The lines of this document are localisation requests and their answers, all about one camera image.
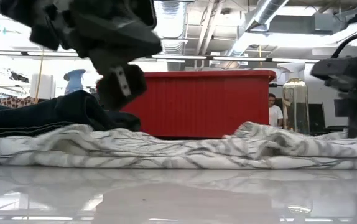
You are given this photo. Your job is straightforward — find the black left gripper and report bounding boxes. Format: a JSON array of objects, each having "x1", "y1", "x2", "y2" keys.
[{"x1": 0, "y1": 0, "x2": 164, "y2": 111}]

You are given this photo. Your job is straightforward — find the blue denim jeans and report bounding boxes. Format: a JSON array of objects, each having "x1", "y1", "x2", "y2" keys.
[{"x1": 0, "y1": 90, "x2": 142, "y2": 138}]

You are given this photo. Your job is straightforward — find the white grey patterned garment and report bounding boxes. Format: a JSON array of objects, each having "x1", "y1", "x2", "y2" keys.
[{"x1": 0, "y1": 121, "x2": 357, "y2": 170}]

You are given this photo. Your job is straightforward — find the red plastic laundry bin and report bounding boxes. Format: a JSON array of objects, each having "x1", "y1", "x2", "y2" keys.
[{"x1": 121, "y1": 70, "x2": 277, "y2": 139}]

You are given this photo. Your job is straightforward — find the black computer monitor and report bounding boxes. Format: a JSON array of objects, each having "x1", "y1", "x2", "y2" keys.
[
  {"x1": 308, "y1": 103, "x2": 326, "y2": 134},
  {"x1": 333, "y1": 98, "x2": 351, "y2": 118}
]

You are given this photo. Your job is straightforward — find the blue air freshener spray bottle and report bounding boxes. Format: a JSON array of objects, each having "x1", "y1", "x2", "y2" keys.
[{"x1": 63, "y1": 68, "x2": 86, "y2": 96}]

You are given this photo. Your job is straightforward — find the clear spray bottle white trigger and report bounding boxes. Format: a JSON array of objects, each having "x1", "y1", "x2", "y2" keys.
[{"x1": 277, "y1": 62, "x2": 310, "y2": 135}]

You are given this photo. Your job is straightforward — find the white cylindrical container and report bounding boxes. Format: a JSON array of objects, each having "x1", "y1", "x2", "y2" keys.
[{"x1": 29, "y1": 73, "x2": 57, "y2": 100}]

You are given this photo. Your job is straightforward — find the person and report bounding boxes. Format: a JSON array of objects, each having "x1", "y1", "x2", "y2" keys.
[{"x1": 267, "y1": 93, "x2": 285, "y2": 128}]

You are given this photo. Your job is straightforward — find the red white patterned cloth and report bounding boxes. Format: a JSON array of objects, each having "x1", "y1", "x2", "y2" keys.
[{"x1": 0, "y1": 96, "x2": 38, "y2": 110}]

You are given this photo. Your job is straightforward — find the long ceiling light strip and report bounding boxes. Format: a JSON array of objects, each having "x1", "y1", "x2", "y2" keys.
[{"x1": 0, "y1": 49, "x2": 322, "y2": 65}]

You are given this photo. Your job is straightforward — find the silver ribbed air duct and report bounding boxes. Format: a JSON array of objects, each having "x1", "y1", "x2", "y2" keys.
[
  {"x1": 218, "y1": 0, "x2": 290, "y2": 70},
  {"x1": 155, "y1": 0, "x2": 187, "y2": 71}
]

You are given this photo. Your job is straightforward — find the black camera cable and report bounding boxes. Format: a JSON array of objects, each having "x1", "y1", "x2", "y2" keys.
[{"x1": 330, "y1": 29, "x2": 357, "y2": 60}]

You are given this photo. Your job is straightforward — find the yellow hanging cord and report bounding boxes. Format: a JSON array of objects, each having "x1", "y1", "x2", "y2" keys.
[{"x1": 34, "y1": 46, "x2": 45, "y2": 100}]

